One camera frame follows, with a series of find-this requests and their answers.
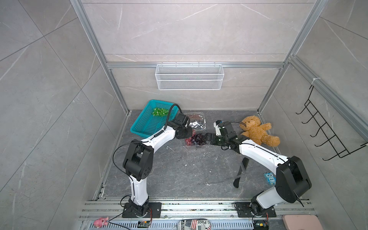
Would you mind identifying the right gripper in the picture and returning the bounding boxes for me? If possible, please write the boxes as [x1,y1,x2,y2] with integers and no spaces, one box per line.
[203,133,229,147]

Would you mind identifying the clear plastic clamshell container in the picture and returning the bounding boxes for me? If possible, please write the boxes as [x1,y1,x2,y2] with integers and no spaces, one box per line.
[186,112,207,131]

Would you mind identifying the red grape bunch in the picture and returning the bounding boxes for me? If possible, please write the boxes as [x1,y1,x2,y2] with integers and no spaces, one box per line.
[189,114,203,121]
[185,138,193,146]

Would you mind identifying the teal plastic basket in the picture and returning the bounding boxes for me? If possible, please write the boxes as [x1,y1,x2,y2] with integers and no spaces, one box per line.
[130,100,173,138]

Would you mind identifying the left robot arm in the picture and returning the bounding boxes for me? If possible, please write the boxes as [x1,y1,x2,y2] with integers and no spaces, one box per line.
[117,103,192,217]

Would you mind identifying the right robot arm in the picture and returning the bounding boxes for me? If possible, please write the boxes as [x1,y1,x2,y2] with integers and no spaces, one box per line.
[205,120,312,217]

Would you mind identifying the green grape bunch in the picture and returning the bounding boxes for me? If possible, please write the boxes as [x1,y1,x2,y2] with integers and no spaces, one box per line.
[151,107,169,117]

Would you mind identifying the black knife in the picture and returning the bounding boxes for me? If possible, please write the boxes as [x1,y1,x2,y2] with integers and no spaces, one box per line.
[233,157,249,188]

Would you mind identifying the brown teddy bear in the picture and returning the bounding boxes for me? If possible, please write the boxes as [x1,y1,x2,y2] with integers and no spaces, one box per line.
[240,116,280,147]

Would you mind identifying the blue owl toy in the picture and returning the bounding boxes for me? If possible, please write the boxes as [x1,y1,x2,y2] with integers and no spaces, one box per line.
[264,172,276,185]

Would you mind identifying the pink pad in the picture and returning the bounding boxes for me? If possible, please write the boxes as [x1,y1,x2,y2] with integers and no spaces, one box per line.
[282,215,324,230]

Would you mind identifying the pink pig toy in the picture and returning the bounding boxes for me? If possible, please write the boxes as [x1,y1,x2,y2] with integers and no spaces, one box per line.
[93,217,109,229]

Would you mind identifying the white wire mesh shelf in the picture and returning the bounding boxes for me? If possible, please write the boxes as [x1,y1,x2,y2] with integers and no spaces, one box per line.
[155,64,224,91]

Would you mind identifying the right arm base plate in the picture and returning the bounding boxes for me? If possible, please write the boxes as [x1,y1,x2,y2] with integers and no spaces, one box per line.
[234,202,277,218]

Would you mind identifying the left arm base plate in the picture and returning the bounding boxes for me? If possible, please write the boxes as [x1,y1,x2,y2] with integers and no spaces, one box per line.
[122,202,162,218]

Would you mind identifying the black wire hook rack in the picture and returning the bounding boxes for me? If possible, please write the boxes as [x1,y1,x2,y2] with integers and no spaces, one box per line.
[295,86,368,162]

